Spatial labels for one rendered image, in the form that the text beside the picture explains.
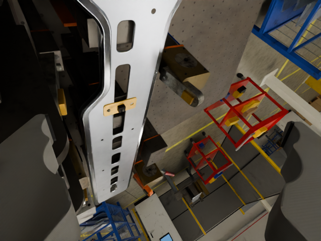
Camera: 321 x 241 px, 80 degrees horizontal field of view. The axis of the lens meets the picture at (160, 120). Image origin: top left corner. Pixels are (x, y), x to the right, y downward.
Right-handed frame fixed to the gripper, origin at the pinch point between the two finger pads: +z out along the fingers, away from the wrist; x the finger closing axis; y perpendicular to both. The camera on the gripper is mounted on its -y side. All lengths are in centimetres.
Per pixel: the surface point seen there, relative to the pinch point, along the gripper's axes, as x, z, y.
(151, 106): -5, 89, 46
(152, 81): -2.3, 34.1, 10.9
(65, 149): -9.0, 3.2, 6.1
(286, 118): 600, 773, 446
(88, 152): -20.0, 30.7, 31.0
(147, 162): -5, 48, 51
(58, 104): -13.4, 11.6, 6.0
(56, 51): -16.6, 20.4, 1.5
